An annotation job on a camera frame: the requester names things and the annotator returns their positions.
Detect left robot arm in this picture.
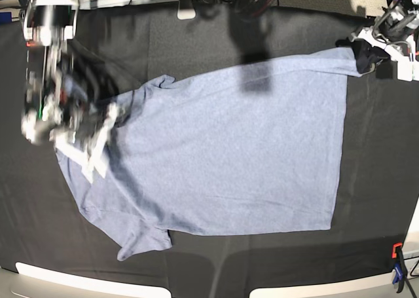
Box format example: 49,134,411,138
337,0,418,81

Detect light blue t-shirt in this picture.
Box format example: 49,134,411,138
57,47,357,261

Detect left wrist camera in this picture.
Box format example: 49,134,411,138
397,60,418,82

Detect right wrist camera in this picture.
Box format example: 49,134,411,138
82,150,109,183

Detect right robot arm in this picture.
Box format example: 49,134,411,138
21,0,126,160

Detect white camera stand base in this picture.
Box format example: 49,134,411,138
177,0,196,20

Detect orange blue clamp near right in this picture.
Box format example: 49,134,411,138
392,242,407,293

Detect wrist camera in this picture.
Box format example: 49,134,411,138
82,150,109,183
397,60,418,82

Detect black table cloth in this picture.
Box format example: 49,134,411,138
1,5,418,297

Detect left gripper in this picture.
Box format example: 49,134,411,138
335,27,416,74

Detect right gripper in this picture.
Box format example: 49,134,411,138
50,102,130,160

